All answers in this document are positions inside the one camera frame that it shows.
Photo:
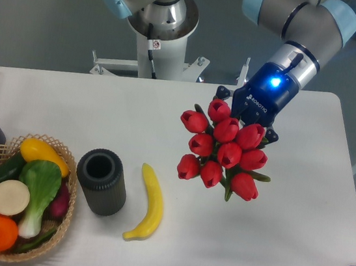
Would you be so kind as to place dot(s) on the yellow squash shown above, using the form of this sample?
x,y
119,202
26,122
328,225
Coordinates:
x,y
35,149

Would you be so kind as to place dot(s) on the white round radish slice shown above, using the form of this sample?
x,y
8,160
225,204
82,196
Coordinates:
x,y
14,197

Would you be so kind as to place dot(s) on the yellow banana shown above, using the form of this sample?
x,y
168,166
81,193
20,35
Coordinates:
x,y
154,215

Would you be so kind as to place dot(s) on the woven wicker basket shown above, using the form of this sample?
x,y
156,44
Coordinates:
x,y
8,150

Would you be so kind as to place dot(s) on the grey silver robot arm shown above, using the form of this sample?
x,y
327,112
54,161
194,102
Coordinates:
x,y
312,31

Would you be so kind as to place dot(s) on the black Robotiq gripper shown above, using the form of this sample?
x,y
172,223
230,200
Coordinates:
x,y
261,99

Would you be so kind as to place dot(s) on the dark green chili pepper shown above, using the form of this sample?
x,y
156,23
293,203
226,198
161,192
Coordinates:
x,y
35,243

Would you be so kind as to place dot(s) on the red tulip bouquet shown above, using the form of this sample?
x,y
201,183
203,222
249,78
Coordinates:
x,y
223,151

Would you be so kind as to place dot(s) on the purple red onion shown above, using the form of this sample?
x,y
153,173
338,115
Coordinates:
x,y
59,206

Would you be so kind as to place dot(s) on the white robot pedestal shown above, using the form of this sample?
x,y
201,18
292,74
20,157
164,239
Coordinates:
x,y
161,38

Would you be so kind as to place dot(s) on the dark grey ribbed vase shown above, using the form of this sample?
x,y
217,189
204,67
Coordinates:
x,y
101,176

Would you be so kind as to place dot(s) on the green bok choy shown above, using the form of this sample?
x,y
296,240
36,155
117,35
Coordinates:
x,y
43,179

